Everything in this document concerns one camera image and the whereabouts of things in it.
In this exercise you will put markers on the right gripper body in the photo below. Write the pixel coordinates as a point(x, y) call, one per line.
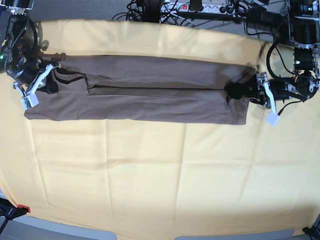
point(23, 70)

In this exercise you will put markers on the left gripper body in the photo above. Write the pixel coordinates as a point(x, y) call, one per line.
point(271, 91)

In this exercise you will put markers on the brown T-shirt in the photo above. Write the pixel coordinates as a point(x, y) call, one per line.
point(141, 88)

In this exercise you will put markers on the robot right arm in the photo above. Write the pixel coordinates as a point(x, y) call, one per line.
point(19, 50)

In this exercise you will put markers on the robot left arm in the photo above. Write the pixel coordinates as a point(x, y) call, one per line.
point(297, 26)

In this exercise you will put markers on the black power adapter box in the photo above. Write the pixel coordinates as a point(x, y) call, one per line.
point(265, 18)

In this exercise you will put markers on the white power strip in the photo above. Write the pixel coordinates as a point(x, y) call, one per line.
point(181, 8)

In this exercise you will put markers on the yellow table cloth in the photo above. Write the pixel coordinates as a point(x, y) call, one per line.
point(147, 180)

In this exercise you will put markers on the blue clamp with red tip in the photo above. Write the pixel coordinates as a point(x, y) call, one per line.
point(10, 211)

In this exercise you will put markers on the black clamp at right corner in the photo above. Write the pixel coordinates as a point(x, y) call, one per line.
point(313, 232)

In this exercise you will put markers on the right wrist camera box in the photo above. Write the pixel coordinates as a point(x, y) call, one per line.
point(29, 101)

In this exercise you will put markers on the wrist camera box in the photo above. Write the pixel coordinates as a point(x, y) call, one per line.
point(29, 101)
point(272, 119)

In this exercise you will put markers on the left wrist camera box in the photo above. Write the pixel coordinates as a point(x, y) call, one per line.
point(272, 119)

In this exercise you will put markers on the black center stand post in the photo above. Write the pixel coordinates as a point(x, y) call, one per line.
point(152, 11)

